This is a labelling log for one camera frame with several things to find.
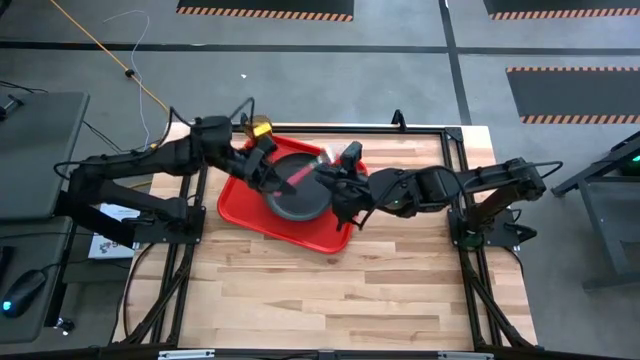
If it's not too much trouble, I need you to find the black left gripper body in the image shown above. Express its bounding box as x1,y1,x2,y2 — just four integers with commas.
242,144,277,190

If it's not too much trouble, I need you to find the silver frame bracket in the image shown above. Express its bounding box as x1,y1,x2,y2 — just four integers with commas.
438,350,494,360
157,349,216,360

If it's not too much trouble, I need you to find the black aluminium table frame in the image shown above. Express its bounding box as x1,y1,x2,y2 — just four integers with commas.
118,121,537,352

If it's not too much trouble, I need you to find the white printed booklet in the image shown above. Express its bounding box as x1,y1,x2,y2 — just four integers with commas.
88,202,142,261

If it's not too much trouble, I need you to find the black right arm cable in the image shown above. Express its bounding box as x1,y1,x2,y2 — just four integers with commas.
356,164,474,232

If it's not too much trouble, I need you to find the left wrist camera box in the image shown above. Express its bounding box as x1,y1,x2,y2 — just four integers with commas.
255,134,280,158

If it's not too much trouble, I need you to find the red plastic tray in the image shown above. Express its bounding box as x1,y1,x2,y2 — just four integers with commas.
216,133,370,255

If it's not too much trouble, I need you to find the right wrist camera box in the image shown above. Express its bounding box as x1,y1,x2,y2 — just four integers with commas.
339,140,365,174

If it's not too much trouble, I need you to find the black hazard-striped floor mat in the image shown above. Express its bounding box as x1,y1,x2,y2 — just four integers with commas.
175,0,356,23
481,0,640,22
505,65,640,126

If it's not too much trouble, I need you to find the dark grey round plate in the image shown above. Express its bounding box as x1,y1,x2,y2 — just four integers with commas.
262,151,334,223

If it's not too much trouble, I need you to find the grey side desk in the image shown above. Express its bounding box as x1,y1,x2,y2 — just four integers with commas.
0,90,92,222

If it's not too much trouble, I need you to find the amber ribbed glass cup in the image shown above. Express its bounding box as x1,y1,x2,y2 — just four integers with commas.
243,114,274,140

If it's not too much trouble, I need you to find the grey mouse desk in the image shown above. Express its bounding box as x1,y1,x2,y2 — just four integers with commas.
0,216,74,346

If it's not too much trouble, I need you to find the pink plastic utensil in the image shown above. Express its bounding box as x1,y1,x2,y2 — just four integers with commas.
271,153,332,198

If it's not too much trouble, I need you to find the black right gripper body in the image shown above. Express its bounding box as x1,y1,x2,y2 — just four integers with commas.
325,171,365,217

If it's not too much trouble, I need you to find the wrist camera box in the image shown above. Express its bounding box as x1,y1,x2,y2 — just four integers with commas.
255,134,280,158
339,140,365,174

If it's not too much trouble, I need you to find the black computer mouse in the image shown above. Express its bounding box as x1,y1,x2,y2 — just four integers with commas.
0,269,48,319

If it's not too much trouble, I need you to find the black metal stand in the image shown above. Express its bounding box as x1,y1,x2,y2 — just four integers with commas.
550,130,640,292

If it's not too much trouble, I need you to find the yellow cable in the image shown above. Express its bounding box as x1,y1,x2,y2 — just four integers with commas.
48,0,172,114

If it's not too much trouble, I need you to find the thin white cable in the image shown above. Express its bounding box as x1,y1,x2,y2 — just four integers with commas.
102,9,152,150

